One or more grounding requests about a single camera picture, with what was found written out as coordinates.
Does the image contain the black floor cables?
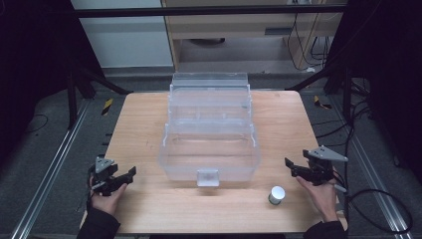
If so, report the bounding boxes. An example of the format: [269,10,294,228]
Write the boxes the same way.
[313,78,378,149]

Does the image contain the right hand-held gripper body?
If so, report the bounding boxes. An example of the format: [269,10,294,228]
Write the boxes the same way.
[302,144,349,187]

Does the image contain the yellow-black striped tape marker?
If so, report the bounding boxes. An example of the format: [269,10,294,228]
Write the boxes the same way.
[101,98,114,117]
[313,95,333,111]

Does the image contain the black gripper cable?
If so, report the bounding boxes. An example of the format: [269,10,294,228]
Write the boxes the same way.
[85,164,96,214]
[333,172,414,235]

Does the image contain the white cabinet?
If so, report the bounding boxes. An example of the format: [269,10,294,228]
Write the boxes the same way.
[70,0,174,70]

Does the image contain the aluminium floor rail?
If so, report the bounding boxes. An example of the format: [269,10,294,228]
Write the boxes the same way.
[327,95,414,239]
[9,99,92,239]

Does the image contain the black horizontal frame bar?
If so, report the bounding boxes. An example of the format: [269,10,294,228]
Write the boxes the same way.
[70,4,348,19]

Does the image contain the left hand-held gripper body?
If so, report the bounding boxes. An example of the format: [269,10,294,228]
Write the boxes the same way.
[89,155,119,197]

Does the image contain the small white-lidded jar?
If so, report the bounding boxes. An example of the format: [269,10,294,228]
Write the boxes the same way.
[267,185,287,206]

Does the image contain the clear plastic storage box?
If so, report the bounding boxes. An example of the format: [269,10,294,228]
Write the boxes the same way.
[157,71,262,187]

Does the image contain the thin black floor cable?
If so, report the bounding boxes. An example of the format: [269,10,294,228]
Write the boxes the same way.
[25,114,50,134]

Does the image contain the person's right hand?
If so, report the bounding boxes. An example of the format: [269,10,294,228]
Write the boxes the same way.
[296,174,340,223]

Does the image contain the black metal stand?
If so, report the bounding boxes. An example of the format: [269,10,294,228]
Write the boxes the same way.
[284,65,354,124]
[65,58,134,131]

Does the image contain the bundle of black hanging cables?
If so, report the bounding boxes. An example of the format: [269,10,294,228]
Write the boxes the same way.
[286,13,334,74]

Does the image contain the person's left hand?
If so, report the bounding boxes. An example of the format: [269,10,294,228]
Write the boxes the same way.
[89,176,129,216]

